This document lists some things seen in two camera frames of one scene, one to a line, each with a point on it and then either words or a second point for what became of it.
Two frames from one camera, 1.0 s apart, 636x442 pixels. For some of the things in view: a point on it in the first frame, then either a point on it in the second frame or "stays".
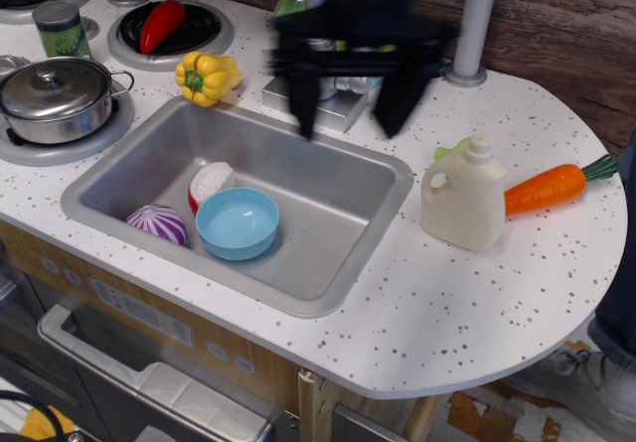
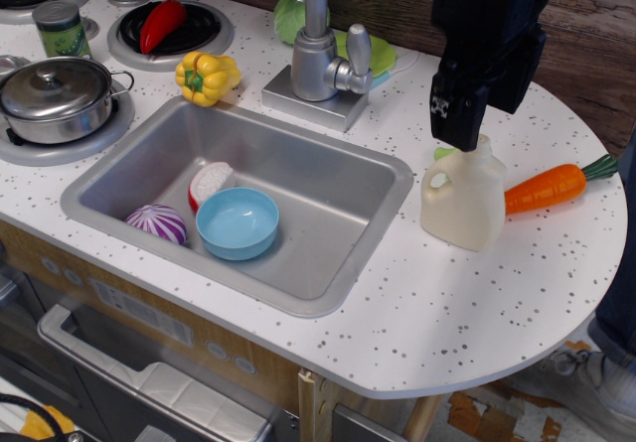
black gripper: [422, 44] to [491, 17]
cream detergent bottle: [463, 198] stays
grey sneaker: [599, 388] stays
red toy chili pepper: [160, 19] stays
